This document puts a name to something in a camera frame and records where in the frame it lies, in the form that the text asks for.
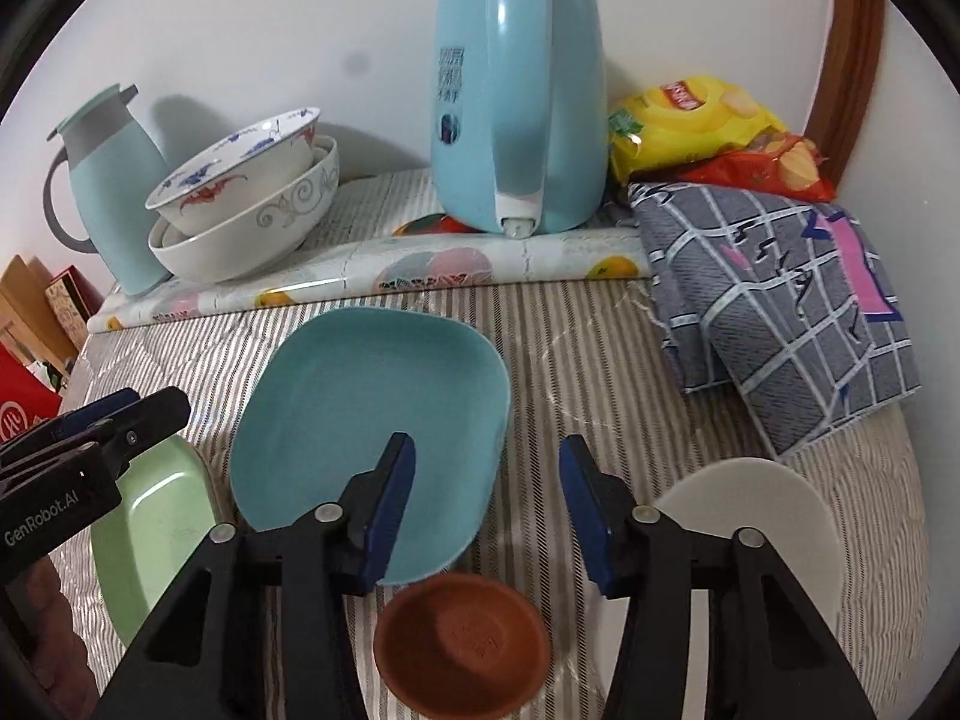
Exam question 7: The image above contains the yellow chips bag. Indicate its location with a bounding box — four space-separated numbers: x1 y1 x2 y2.
609 75 788 182

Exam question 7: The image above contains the red chips bag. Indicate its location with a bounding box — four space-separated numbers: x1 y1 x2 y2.
660 133 837 203

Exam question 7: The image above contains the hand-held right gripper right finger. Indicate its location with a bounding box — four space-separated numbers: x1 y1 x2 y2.
559 433 878 720

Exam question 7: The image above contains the light blue thermos jug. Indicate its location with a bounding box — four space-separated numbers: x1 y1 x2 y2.
43 84 175 297

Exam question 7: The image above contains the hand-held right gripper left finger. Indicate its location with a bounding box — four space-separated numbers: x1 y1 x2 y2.
97 431 417 720

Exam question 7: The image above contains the white bowl with grey scrolls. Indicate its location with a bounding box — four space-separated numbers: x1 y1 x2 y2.
148 136 340 284

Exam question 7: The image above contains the fruit print plastic cover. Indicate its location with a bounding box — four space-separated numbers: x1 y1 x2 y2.
86 169 653 335

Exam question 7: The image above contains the light blue square plate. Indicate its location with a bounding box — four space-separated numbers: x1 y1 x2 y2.
229 307 512 587

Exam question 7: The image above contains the small brown bowl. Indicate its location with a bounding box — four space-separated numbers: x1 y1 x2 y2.
373 574 552 719

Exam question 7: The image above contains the blue and red patterned bowl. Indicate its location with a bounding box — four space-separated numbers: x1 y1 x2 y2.
145 106 323 235

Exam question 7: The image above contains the red paper bag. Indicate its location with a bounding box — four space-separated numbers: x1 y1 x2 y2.
0 341 65 428

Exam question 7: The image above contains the light green square plate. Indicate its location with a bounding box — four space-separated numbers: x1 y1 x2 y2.
90 435 226 646

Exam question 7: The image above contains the grey checked folded cloth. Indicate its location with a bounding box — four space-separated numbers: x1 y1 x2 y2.
609 181 922 462

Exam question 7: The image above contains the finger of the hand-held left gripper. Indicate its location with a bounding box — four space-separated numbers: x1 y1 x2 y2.
30 388 143 443
0 387 193 496

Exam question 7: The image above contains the light blue electric kettle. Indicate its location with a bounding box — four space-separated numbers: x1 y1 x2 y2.
430 0 610 239

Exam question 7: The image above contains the striped quilt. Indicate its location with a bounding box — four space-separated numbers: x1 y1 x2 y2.
56 270 935 720

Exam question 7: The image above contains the person's left hand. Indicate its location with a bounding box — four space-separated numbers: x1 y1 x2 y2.
0 559 95 698

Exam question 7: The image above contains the wooden crate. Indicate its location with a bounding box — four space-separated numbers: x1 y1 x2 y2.
0 255 80 376

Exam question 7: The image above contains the brown wooden door frame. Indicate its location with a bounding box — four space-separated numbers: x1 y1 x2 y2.
802 0 886 200

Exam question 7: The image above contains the patterned red box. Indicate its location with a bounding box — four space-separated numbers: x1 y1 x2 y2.
45 266 102 350

